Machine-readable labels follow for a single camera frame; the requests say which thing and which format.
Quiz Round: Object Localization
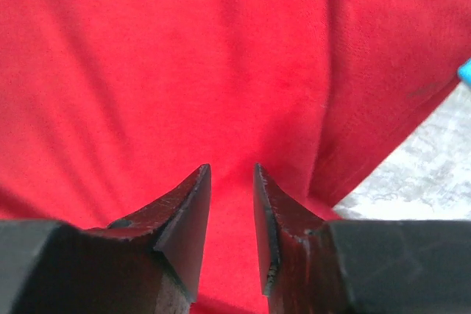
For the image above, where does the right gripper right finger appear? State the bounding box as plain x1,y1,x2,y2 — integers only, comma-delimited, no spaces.
254,165,470,313

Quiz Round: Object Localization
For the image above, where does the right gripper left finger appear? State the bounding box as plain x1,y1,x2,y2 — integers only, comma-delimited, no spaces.
1,165,211,313

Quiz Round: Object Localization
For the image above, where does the red t shirt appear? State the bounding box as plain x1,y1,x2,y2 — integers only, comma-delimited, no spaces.
1,0,470,313

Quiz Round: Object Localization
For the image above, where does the folded teal t shirt stack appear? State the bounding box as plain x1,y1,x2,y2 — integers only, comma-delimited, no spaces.
457,59,471,88

